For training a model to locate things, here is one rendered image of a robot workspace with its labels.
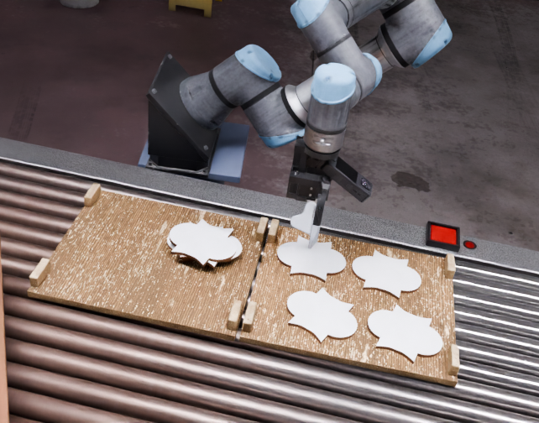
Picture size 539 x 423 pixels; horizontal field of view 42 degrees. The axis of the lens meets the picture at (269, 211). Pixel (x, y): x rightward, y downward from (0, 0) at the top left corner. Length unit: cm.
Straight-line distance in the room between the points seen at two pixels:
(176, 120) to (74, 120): 201
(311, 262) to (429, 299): 25
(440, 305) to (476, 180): 224
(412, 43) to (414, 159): 209
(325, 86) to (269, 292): 44
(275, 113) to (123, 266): 58
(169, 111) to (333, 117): 59
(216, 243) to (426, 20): 69
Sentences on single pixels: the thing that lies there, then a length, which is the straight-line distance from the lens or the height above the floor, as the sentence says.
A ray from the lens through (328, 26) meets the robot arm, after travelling 135.
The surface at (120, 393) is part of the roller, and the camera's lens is 128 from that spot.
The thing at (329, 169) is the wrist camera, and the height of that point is 119.
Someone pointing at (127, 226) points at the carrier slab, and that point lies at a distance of 157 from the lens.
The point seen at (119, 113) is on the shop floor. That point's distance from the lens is 380.
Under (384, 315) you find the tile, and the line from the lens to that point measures 143.
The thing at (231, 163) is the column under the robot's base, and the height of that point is 87.
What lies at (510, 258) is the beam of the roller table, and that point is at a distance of 173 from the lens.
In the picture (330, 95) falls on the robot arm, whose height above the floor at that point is 135.
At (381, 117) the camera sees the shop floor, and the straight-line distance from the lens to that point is 404.
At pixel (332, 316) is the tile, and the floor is 94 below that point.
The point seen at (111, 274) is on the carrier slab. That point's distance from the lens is 146.
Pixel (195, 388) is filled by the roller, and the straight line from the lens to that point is 128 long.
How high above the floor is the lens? 193
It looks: 38 degrees down
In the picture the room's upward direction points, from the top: 8 degrees clockwise
